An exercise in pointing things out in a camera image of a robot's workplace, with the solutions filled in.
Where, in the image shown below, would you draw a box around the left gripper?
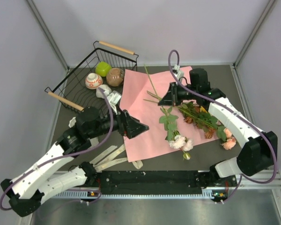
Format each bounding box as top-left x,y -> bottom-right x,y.
88,103 -> 149,139

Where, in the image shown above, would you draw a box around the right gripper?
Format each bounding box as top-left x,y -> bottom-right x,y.
159,82 -> 198,106

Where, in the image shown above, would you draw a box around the yellow flower bunch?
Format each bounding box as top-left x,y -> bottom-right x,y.
177,100 -> 219,139

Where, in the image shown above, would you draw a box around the pink wrapping paper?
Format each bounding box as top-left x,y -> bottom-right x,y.
120,66 -> 221,163

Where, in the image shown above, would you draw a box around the pink flower bunch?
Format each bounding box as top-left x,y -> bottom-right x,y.
143,65 -> 237,161

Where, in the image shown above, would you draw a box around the beige ribbon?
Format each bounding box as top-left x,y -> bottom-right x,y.
90,144 -> 143,173

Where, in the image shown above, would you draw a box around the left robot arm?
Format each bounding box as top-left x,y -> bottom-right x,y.
0,106 -> 149,217

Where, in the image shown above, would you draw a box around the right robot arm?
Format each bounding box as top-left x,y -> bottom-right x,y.
158,68 -> 278,186

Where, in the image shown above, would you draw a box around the white ribbed ceramic vase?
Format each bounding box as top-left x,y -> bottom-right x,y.
68,117 -> 99,147

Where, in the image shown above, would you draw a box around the white flower-shaped cup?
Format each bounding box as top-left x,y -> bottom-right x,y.
96,84 -> 112,98

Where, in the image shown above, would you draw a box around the brown ceramic cup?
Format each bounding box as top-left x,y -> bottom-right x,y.
106,67 -> 125,87

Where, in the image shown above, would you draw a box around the white red-patterned bowl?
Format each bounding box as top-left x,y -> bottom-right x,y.
85,73 -> 103,90

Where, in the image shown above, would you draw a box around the green plastic cup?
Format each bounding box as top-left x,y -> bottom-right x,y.
95,61 -> 112,77

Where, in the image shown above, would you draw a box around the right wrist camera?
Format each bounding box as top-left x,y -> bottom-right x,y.
172,64 -> 184,81

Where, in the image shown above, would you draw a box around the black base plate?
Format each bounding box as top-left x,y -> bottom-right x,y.
99,171 -> 237,194

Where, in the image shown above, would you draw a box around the black wire basket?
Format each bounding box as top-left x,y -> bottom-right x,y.
44,41 -> 139,115

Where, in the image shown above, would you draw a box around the right frame post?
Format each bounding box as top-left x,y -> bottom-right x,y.
233,0 -> 278,68

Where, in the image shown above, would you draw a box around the frame post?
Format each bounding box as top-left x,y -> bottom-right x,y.
233,0 -> 278,68
25,0 -> 69,70

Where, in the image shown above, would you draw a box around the slotted cable duct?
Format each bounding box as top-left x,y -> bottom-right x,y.
53,188 -> 228,201

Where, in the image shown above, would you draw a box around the left frame post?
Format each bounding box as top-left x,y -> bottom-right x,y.
25,0 -> 69,70

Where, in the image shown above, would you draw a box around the aluminium front rail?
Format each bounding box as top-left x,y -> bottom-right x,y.
50,170 -> 281,190

